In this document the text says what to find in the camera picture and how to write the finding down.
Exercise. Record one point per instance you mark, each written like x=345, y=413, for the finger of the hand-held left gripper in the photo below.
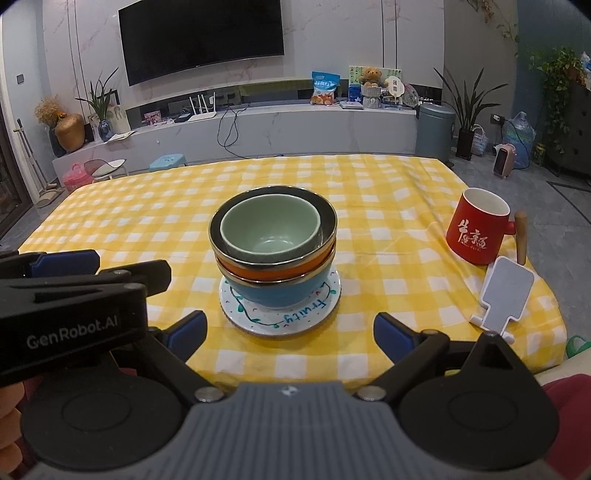
x=147, y=272
x=64, y=263

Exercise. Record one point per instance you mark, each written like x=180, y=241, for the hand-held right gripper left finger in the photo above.
x=189, y=334

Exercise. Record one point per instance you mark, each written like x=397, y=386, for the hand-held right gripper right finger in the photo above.
x=392, y=337

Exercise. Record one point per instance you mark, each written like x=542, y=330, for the orange steel bowl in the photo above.
x=258, y=273

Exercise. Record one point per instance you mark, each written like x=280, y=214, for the blue steel bowl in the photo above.
x=277, y=295

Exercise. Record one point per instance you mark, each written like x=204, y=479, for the white painted plate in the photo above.
x=295, y=321

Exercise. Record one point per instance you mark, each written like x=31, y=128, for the green ceramic bowl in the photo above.
x=258, y=221

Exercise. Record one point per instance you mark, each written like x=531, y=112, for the person's left hand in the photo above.
x=9, y=424

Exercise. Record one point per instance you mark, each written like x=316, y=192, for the yellow checked tablecloth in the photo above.
x=138, y=221

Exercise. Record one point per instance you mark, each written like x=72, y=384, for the pink case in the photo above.
x=76, y=180

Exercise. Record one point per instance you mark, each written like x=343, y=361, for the dark glass door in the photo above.
x=9, y=175

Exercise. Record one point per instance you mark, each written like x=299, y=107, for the white low chair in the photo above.
x=108, y=167

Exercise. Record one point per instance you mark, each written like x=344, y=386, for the light blue stool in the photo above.
x=167, y=161

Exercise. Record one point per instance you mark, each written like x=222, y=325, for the broom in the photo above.
x=30, y=152

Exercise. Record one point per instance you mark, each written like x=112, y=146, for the white phone stand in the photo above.
x=505, y=286

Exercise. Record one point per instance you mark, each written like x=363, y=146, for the gold vase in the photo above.
x=70, y=134

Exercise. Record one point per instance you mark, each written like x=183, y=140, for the red mug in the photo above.
x=475, y=230

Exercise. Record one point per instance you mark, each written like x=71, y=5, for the paper sheets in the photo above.
x=121, y=135

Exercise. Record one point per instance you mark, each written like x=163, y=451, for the blue vase with plant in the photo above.
x=105, y=129

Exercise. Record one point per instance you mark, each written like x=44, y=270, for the dried flower vase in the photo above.
x=48, y=110

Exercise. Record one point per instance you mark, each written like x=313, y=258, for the pink photo card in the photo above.
x=153, y=118

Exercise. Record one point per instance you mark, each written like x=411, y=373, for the small black box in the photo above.
x=182, y=118

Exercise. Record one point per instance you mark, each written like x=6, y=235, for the white router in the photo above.
x=203, y=116

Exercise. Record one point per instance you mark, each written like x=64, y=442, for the green plastic bag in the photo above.
x=579, y=346

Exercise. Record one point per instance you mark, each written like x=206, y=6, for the white marble TV console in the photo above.
x=300, y=134

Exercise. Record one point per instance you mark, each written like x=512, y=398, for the tall potted plant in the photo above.
x=465, y=143

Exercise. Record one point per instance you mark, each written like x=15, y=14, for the grey trash can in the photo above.
x=434, y=134

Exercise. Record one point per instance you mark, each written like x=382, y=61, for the small beige heater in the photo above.
x=504, y=161

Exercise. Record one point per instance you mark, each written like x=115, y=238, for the white woven basket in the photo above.
x=480, y=143

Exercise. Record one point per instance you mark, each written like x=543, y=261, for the blue water jug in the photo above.
x=519, y=138

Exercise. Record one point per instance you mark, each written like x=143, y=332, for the black television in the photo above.
x=198, y=37

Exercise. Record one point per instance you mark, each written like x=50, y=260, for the patterned display plate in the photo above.
x=412, y=96

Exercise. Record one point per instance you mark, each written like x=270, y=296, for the white round fan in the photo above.
x=397, y=87

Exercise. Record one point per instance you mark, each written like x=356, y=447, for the blue snack bag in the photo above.
x=324, y=87

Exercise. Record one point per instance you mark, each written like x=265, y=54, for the teddy bear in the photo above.
x=371, y=81

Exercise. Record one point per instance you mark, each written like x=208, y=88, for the green printed box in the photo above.
x=355, y=74

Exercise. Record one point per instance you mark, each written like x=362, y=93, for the grey cabinet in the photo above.
x=577, y=138

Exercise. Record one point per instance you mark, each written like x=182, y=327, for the ivy plant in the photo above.
x=558, y=74

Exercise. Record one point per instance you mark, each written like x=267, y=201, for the hanging vine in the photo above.
x=505, y=23

